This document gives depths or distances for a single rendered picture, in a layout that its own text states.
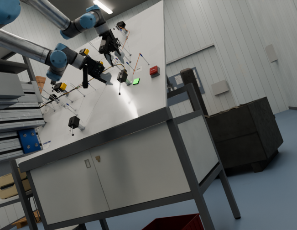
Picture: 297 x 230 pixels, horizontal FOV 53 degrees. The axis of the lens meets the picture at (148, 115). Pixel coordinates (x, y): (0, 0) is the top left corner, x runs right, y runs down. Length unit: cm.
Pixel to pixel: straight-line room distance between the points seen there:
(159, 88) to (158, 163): 41
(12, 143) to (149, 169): 83
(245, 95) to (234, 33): 191
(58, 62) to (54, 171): 89
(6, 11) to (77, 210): 136
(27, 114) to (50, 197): 113
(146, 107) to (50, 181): 89
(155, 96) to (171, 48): 898
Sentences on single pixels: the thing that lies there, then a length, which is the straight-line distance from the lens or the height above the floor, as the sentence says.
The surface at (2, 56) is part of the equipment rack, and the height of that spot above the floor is 183.
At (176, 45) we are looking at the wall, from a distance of 1058.
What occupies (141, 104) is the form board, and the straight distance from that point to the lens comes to 167.
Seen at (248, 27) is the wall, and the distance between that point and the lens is 978.
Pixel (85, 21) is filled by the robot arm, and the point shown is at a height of 143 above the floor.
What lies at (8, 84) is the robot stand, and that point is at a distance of 94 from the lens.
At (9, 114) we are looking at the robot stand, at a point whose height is 98.
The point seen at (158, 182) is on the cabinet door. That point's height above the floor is 49.
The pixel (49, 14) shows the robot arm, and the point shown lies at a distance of 164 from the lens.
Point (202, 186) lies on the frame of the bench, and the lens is 170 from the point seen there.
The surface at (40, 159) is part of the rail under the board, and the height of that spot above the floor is 84.
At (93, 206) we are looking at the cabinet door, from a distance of 198.
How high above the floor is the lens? 78
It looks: 3 degrees up
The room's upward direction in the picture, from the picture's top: 20 degrees counter-clockwise
